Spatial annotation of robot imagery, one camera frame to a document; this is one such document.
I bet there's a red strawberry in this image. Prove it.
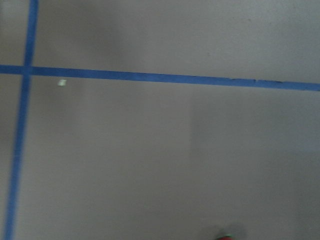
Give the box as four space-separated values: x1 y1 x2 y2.
216 234 234 240

